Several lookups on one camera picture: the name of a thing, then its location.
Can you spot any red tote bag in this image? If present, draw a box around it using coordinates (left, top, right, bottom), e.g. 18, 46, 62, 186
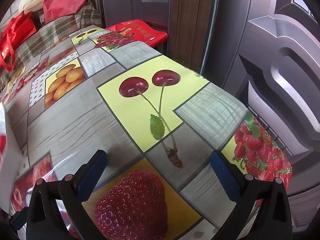
0, 11, 37, 72

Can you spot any plaid blanket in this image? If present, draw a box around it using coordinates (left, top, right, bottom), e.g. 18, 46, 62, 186
0, 4, 103, 90

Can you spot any red printed shopping bag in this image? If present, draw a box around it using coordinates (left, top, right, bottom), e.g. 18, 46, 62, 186
105, 19, 168, 49

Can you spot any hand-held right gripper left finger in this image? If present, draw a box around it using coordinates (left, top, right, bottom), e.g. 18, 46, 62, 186
26, 149, 108, 240

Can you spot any brown door frame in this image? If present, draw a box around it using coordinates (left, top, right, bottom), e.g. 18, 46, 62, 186
170, 0, 218, 73

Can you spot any grey metal door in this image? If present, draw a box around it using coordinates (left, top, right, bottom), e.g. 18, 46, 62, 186
222, 0, 320, 240

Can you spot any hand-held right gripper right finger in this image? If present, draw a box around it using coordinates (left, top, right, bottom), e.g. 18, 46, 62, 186
210, 150, 293, 240

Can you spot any grey panelled door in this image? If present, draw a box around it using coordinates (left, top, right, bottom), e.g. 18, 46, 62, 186
100, 0, 175, 29

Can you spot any red cloth bag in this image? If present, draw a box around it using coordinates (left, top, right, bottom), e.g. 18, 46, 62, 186
42, 0, 88, 24

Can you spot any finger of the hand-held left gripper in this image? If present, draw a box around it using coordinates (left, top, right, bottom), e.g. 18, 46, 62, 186
10, 206, 28, 230

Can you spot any white plastic bag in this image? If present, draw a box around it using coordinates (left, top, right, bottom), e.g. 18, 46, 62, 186
0, 104, 8, 178

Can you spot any fruit printed tablecloth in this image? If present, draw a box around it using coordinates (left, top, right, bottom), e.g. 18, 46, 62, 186
0, 26, 293, 240

